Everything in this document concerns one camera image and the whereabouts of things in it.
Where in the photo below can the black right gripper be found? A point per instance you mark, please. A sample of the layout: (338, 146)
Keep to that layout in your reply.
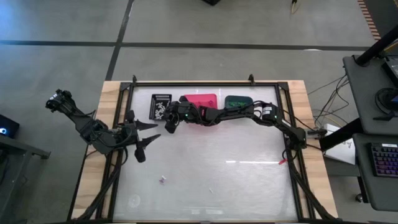
(182, 113)

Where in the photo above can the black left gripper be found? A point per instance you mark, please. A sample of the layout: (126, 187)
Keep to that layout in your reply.
(133, 137)

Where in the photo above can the purple plastic toy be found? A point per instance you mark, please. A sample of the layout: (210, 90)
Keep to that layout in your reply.
(161, 180)

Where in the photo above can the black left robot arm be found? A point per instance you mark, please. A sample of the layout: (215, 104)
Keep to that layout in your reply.
(87, 127)

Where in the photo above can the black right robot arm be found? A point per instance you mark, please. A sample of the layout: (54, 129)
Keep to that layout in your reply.
(248, 115)

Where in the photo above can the black mesh basket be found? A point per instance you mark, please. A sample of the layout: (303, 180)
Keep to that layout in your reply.
(155, 98)

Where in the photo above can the pink plastic bin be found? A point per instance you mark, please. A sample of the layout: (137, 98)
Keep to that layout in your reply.
(202, 100)

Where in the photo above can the teal plastic bin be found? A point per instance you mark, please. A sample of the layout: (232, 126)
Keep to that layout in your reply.
(238, 101)

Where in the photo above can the black object base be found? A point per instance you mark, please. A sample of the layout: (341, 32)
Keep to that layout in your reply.
(211, 2)

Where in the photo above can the grey side table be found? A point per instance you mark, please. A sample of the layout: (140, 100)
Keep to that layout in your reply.
(12, 146)

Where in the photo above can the black box blue light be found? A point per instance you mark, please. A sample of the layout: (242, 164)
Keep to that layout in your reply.
(7, 126)

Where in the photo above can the white paper sheet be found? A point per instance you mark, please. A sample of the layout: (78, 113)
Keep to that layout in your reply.
(342, 151)

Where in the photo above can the grey desk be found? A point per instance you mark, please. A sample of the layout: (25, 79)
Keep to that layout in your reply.
(363, 93)

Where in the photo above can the black headphones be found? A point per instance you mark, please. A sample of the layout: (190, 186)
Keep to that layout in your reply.
(377, 101)

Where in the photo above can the desk caster wheel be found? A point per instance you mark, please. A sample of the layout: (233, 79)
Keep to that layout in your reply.
(359, 198)

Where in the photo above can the black stand pole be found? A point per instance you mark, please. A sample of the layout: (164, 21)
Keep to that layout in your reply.
(376, 46)

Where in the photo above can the backlit black keyboard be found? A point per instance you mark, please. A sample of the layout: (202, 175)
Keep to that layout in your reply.
(385, 160)

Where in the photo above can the grey keyboard tray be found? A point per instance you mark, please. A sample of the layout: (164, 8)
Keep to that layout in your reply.
(382, 193)

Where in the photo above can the dark mat orange striped edge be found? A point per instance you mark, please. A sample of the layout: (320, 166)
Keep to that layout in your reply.
(384, 12)

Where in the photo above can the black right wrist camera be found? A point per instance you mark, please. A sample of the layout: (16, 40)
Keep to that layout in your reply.
(187, 115)

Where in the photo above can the black metal table frame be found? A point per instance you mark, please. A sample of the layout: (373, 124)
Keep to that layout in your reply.
(203, 84)

